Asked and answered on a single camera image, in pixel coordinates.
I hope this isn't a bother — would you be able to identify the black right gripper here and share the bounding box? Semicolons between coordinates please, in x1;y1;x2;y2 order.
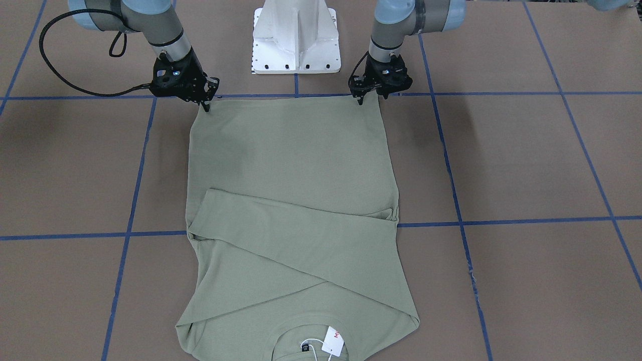
150;50;220;112

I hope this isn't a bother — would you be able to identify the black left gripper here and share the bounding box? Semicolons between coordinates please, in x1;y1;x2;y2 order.
349;52;413;106

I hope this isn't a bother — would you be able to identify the olive green long-sleeve shirt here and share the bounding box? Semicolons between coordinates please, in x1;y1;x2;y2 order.
175;94;420;360

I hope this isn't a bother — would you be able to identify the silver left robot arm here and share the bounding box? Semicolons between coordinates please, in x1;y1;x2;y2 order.
347;1;467;105

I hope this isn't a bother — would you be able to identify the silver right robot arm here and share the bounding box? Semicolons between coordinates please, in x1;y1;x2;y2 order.
67;1;219;112

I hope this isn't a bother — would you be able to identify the white hang tag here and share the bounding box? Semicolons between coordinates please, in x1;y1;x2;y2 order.
322;326;346;358

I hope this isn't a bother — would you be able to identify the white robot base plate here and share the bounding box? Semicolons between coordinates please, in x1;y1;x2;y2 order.
251;1;342;75

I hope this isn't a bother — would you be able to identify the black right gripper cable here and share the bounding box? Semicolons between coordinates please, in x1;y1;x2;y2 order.
39;11;153;97

